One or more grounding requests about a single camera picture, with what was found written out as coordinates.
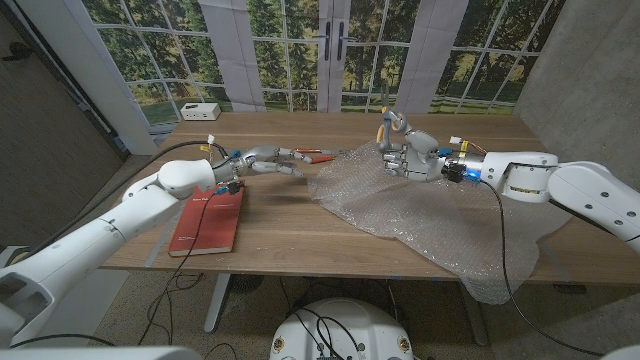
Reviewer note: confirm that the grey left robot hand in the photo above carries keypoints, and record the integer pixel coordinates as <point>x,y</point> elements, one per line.
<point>260,157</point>

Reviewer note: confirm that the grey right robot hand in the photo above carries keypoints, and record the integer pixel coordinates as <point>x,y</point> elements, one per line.
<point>420,160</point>

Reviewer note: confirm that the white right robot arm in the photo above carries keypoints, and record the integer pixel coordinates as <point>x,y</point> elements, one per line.
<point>575,185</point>

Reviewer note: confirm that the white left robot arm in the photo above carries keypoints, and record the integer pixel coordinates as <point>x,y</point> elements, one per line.
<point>125,220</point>

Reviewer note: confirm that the clear bubble wrap sheet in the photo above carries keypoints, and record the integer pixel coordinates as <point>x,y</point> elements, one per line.
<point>400,215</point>

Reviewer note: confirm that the red notebook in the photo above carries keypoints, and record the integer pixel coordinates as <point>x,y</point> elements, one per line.
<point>215,225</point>

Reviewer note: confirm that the white power strip box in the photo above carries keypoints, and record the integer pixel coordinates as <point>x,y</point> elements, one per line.
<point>200,112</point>

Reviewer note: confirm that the printed window forest backdrop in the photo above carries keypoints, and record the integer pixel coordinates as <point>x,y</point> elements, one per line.
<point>280,50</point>

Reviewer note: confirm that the white table leg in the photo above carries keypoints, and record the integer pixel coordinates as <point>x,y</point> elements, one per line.
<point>217,305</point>
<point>472,320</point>

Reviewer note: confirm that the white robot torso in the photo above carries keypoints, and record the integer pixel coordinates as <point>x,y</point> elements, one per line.
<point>370,325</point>

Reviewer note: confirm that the yellow black foot pedal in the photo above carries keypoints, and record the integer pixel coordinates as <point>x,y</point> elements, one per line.
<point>17,256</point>

